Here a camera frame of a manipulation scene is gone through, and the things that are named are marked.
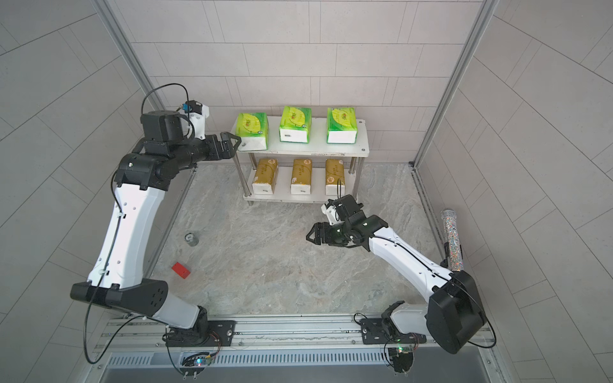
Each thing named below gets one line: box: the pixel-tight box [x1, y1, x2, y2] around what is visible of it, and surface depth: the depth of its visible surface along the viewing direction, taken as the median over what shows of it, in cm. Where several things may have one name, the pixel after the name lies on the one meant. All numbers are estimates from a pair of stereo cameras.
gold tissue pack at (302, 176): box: [290, 157, 313, 195], surface depth 98 cm
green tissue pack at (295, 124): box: [278, 105, 313, 144], surface depth 79 cm
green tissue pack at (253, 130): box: [235, 111, 269, 152], surface depth 75 cm
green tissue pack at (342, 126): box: [326, 106, 358, 145], surface depth 78 cm
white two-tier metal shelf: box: [232, 116, 371, 206], surface depth 96 cm
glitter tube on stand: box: [440, 207, 464, 272], surface depth 74 cm
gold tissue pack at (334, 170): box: [324, 157, 346, 196], surface depth 98 cm
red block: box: [170, 261, 191, 280], surface depth 82 cm
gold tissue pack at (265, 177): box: [252, 157, 279, 195], surface depth 98 cm
